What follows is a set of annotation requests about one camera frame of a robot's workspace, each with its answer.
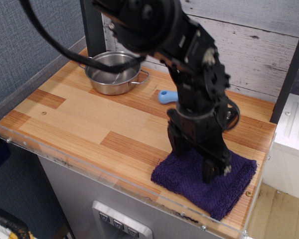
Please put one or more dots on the blue grey measuring scoop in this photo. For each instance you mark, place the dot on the blue grey measuring scoop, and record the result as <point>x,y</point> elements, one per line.
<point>166,97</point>

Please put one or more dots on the silver dispenser button panel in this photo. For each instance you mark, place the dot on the silver dispenser button panel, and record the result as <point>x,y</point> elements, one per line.
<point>122,226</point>

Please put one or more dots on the stainless steel pot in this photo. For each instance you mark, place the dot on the stainless steel pot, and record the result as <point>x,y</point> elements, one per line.
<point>115,83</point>

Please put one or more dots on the dark grey left post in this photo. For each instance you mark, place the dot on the dark grey left post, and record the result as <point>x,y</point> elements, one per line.
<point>93,28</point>

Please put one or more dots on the clear acrylic guard rail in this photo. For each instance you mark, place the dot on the clear acrylic guard rail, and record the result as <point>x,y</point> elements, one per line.
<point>99,151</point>

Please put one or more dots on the yellow black object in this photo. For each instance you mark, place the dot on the yellow black object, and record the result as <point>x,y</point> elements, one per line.
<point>20,235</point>

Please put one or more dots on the grey metal cabinet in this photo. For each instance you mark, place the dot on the grey metal cabinet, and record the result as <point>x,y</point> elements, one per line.
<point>76,192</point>

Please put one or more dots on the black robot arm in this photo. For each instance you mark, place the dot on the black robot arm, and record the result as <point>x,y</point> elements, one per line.
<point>161,29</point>

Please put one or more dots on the small black bottle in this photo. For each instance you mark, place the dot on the small black bottle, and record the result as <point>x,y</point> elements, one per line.
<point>232,118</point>

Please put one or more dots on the dark grey post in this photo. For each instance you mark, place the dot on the dark grey post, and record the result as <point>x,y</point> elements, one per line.
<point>286,87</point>
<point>93,28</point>

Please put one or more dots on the white ribbed box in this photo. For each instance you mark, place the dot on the white ribbed box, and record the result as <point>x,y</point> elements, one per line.
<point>282,168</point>

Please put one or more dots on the dark grey right post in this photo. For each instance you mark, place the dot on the dark grey right post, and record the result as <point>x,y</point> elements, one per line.
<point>286,87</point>

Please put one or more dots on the purple cloth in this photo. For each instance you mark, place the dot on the purple cloth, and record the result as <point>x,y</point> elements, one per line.
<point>182,175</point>

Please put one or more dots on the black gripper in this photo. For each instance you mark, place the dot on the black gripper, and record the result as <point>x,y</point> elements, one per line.
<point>201,131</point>

